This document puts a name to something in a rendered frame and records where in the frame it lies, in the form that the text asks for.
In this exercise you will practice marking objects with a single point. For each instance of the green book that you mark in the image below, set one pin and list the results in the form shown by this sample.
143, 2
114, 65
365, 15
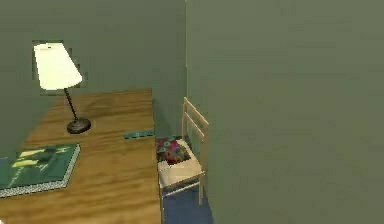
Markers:
40, 166

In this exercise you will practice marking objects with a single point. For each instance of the brown wooden desk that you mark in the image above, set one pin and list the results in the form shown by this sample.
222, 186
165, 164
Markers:
113, 166

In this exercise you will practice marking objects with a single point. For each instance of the pale wooden chair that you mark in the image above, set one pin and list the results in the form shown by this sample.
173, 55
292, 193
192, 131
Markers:
186, 166

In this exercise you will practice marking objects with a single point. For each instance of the teal flat remote control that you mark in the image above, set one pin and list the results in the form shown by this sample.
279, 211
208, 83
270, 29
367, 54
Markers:
139, 134

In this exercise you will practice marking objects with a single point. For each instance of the multicoloured patterned cushion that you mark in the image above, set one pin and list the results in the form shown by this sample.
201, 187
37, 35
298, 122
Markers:
171, 151

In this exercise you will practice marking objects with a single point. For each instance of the white shade table lamp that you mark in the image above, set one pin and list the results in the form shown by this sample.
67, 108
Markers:
56, 68

